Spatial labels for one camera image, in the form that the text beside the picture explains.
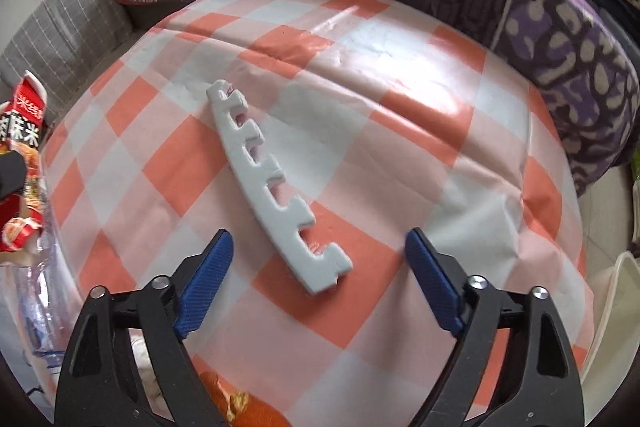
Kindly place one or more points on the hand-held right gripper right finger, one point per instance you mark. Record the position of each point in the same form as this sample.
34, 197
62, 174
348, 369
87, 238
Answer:
435, 287

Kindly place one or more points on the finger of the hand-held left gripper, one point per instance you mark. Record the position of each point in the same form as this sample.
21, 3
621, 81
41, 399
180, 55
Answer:
10, 177

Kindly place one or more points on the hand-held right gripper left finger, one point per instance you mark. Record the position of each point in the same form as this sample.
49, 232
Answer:
202, 292

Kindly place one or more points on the red snack packet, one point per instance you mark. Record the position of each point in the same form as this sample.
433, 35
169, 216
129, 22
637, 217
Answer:
27, 127

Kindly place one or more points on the white foam strip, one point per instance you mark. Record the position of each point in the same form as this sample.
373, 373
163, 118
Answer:
275, 212

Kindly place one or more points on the white plastic bin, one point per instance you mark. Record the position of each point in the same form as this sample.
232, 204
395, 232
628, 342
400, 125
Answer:
620, 307

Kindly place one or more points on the orange snack packet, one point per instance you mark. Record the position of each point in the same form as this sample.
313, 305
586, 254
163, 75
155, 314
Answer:
245, 407

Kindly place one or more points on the clear plastic bag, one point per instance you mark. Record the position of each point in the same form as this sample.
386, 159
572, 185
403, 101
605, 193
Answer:
37, 297

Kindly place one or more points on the orange white checkered tablecloth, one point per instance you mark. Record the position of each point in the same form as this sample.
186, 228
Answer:
400, 132

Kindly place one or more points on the grey checked cushion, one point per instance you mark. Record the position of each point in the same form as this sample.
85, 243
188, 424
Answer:
75, 22

